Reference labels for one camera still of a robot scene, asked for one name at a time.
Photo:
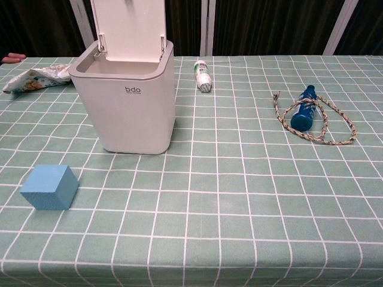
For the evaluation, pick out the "white plastic trash bin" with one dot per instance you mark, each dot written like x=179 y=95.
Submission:
x=134 y=113

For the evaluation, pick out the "green checkered tablecloth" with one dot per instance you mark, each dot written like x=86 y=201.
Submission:
x=227 y=209

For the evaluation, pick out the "white green-labelled bottle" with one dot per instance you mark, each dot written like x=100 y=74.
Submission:
x=203 y=74

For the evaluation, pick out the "blue bottle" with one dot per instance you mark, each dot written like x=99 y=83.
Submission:
x=303 y=110

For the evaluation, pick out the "dark curtain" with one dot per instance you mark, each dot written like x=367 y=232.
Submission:
x=269 y=24

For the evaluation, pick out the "blue foam cube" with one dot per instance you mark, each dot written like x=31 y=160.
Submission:
x=48 y=188

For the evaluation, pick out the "crumpled snack bag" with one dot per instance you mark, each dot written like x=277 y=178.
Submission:
x=36 y=78

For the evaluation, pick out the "pink object at table edge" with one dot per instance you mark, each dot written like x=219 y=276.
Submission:
x=13 y=57

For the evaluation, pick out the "white frame post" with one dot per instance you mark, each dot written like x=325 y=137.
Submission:
x=207 y=27
x=339 y=27
x=80 y=25

